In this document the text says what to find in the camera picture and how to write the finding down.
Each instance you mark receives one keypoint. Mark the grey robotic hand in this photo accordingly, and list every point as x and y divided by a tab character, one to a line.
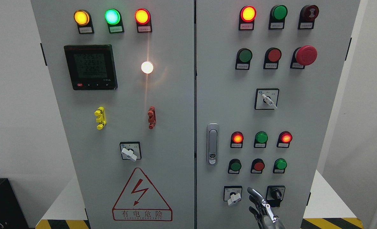
262	212

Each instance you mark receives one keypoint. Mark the silver door lock handle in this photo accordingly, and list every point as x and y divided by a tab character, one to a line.
212	143

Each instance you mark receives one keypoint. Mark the grey right cabinet door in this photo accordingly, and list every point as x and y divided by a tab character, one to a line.
226	96

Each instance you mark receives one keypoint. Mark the grey cabinet door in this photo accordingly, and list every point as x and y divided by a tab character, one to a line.
226	96
167	150

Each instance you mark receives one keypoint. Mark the grey left cabinet door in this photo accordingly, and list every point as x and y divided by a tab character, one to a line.
167	150

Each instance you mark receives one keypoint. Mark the red push button lower middle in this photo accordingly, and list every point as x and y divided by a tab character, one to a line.
257	166

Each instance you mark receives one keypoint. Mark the red push button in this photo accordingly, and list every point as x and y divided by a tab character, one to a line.
257	166
271	58

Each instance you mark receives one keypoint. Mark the green push button lower right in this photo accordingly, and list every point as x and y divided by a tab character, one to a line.
280	165

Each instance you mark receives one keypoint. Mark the white platform with hazard stripes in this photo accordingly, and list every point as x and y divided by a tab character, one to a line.
325	210

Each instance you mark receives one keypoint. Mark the green indicator lower middle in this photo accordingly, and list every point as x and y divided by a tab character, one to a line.
260	139

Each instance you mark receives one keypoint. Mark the lit red indicator lower right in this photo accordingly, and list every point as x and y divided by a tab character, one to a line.
284	139

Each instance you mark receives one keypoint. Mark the lit red indicator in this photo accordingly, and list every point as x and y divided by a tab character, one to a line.
236	140
284	139

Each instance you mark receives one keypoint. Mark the lit red indicator lower left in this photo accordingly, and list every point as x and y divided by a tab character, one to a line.
236	140

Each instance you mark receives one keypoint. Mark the red electric danger warning sign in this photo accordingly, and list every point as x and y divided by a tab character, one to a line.
141	201

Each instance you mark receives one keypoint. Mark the red terminal clip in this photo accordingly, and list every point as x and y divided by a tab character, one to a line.
151	117

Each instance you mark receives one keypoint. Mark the red push button upper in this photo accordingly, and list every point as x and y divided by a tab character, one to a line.
271	58

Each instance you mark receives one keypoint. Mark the green push button upper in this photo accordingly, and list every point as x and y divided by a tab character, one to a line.
243	58

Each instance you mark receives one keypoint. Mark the red emergency stop mushroom button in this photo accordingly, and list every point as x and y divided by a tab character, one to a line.
303	56

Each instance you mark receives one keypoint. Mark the white lit indicator lamp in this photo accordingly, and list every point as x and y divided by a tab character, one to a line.
147	67

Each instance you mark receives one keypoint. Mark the yellow terminal clip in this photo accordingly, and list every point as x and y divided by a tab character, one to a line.
100	117

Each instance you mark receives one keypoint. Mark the orange red indicator light right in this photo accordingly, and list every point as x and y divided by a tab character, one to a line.
247	18

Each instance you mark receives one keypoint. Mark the orange red indicator light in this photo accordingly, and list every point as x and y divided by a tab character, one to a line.
143	20
247	18

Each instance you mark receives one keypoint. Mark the green indicator light top right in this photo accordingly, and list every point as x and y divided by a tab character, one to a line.
278	14

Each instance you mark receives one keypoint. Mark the dark red buzzer alarm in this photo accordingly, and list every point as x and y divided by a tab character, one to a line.
307	17

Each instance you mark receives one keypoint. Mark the black digital power meter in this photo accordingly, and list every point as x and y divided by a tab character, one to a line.
91	67

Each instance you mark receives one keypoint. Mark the orange red indicator light left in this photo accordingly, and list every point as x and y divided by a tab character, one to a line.
143	20

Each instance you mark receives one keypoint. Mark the green lit indicator light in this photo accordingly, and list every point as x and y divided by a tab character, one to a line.
114	21

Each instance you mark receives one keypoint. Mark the black box bottom left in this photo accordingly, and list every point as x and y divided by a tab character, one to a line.
11	215

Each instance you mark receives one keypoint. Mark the yellow indicator light top left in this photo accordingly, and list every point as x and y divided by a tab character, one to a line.
83	21

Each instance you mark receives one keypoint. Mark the bottom black knob selector switch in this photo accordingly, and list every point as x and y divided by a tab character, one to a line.
275	195

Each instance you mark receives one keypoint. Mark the bottom left white rotary switch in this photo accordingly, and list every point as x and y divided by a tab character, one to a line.
232	194

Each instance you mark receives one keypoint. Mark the upper right rotary switch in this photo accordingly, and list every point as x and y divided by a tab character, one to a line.
266	98

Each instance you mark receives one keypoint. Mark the left door rotary switch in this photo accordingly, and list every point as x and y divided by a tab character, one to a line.
130	151

